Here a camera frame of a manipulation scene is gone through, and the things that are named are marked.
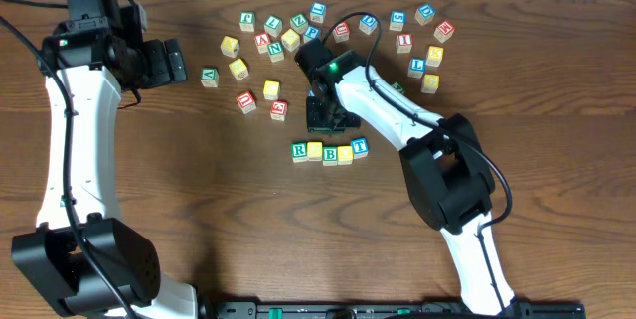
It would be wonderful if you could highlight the blue D letter block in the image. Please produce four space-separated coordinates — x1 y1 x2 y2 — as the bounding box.
359 14 378 36

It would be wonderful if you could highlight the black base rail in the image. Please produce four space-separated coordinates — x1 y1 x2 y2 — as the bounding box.
197 298 587 319

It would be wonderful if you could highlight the green L letter block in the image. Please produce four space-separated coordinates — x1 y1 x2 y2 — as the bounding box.
264 15 283 38

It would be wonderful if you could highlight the yellow S letter block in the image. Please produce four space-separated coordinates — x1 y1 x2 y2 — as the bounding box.
229 59 249 81

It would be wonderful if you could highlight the green B letter block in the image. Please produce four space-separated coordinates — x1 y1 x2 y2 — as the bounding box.
322 146 338 166

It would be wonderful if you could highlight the red I letter block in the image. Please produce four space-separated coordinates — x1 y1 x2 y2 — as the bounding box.
396 33 413 54

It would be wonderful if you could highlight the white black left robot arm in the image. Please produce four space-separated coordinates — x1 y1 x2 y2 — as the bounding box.
11 8 208 318

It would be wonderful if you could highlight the green J letter block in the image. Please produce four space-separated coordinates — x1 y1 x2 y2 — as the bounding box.
392 82 405 94

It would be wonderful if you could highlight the green Z letter block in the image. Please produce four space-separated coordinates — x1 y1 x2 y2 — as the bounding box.
290 13 309 35

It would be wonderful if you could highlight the red u block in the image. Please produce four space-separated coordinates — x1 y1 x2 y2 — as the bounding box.
332 21 351 43
236 90 257 114

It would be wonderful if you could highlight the blue L letter block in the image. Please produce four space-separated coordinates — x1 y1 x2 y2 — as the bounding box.
407 58 426 79

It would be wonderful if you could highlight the green N letter block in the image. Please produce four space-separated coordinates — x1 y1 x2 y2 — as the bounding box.
267 42 284 63

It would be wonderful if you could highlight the blue 5 number block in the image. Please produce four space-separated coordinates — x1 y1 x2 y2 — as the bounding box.
389 10 406 32

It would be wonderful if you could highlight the blue P letter block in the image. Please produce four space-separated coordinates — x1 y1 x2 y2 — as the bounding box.
303 25 322 43

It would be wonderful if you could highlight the red A letter block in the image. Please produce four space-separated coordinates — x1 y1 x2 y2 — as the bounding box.
254 32 271 54

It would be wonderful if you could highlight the blue top letter block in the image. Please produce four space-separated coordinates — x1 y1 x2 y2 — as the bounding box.
310 2 327 24

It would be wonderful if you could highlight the blue T letter block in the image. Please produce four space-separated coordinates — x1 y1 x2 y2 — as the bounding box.
350 137 369 159

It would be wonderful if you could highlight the red M letter block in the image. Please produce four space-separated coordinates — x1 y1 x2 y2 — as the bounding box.
433 20 456 43

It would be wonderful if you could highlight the red U block lower left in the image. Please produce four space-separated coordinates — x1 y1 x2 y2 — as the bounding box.
236 90 257 114

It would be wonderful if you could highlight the red U block upper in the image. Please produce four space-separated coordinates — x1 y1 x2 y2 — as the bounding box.
332 21 351 43

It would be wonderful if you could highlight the green V letter block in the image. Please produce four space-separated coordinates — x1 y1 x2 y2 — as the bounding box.
200 67 219 87

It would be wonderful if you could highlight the green R letter block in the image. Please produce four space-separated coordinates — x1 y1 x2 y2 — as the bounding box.
291 142 308 163

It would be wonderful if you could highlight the red E letter block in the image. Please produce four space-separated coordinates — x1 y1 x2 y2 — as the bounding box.
270 100 288 121

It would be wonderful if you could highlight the yellow O letter block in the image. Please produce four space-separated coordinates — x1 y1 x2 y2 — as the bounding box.
307 141 323 161

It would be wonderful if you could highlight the yellow C letter block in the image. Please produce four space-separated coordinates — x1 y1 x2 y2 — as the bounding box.
263 80 280 101

